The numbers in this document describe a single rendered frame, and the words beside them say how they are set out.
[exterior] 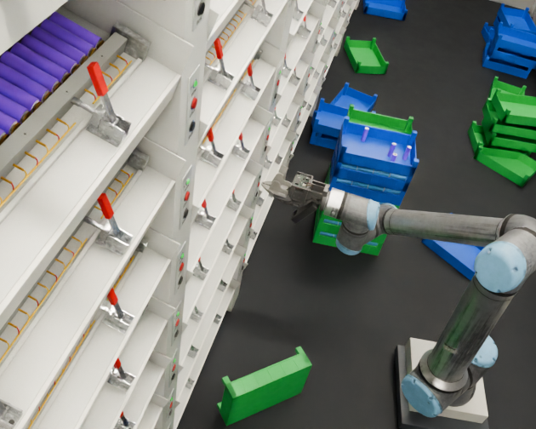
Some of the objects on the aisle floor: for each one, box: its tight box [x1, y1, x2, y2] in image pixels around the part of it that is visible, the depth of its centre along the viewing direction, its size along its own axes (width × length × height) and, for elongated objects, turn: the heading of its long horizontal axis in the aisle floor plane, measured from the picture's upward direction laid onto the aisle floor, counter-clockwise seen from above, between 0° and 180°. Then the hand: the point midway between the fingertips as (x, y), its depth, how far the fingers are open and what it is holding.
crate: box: [421, 213, 485, 281], centre depth 275 cm, size 30×20×8 cm
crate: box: [217, 346, 312, 426], centre depth 205 cm, size 8×30×20 cm, turn 110°
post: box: [117, 0, 210, 429], centre depth 128 cm, size 20×9×176 cm, turn 65°
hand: (265, 185), depth 192 cm, fingers closed
